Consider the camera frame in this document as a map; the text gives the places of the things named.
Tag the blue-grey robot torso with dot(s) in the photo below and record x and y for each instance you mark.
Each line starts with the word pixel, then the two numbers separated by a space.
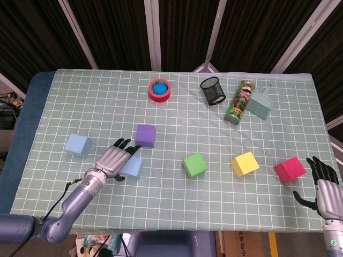
pixel 171 245

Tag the green checkered tablecloth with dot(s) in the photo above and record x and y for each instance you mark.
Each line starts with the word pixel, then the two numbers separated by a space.
pixel 171 200

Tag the black mesh pen cup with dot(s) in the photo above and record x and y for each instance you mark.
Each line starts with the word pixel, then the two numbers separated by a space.
pixel 214 93

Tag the brown cardboard box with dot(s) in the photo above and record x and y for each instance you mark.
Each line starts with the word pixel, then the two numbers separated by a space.
pixel 241 245

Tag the green chips can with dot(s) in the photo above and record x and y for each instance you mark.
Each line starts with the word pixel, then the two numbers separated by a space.
pixel 239 104

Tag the yellow cube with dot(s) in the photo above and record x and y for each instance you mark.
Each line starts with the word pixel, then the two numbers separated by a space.
pixel 245 163

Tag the green cube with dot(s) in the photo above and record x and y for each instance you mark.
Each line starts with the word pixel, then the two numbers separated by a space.
pixel 195 165

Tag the purple cube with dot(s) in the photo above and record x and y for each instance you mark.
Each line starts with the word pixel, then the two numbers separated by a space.
pixel 145 135

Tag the pale blue hand brush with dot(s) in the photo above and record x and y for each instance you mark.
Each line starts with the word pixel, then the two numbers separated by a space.
pixel 260 105

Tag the black electronics box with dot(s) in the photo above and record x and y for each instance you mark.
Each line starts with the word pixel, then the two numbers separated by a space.
pixel 6 120

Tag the dark pleated curtain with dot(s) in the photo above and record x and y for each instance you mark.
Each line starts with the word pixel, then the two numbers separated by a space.
pixel 120 32

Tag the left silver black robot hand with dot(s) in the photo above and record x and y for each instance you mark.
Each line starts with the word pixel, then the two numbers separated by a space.
pixel 112 160

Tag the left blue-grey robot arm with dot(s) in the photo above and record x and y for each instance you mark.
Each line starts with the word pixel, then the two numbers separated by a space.
pixel 77 198

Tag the colourful printed bag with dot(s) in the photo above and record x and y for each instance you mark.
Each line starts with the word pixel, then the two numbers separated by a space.
pixel 91 243

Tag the light blue cube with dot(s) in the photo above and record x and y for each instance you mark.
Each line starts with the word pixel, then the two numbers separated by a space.
pixel 76 144
pixel 134 168

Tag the white frame post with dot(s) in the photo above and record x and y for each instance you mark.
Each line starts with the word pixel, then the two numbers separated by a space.
pixel 302 34
pixel 336 121
pixel 215 34
pixel 153 34
pixel 10 84
pixel 77 34

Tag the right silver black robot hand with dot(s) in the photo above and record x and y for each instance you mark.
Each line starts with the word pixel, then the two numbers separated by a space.
pixel 329 198

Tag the pink red cube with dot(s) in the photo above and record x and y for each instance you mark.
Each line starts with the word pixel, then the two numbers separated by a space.
pixel 290 168

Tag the red tape roll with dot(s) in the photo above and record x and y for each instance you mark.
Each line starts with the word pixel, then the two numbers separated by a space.
pixel 158 98

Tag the blue ball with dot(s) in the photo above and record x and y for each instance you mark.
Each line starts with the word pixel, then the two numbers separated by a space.
pixel 160 89

